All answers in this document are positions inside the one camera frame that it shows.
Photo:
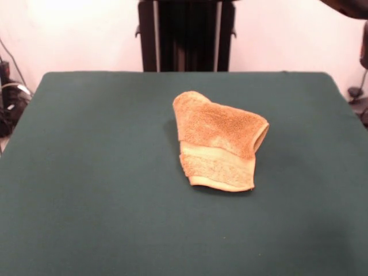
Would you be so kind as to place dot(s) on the dark green table cloth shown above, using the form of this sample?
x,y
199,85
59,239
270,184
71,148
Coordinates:
x,y
86,172

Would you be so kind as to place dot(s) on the tan terry towel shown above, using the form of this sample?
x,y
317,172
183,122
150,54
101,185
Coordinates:
x,y
218,120

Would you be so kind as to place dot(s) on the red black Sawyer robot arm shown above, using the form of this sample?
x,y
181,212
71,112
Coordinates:
x,y
345,7

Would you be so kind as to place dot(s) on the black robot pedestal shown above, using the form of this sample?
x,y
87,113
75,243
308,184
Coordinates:
x,y
187,34

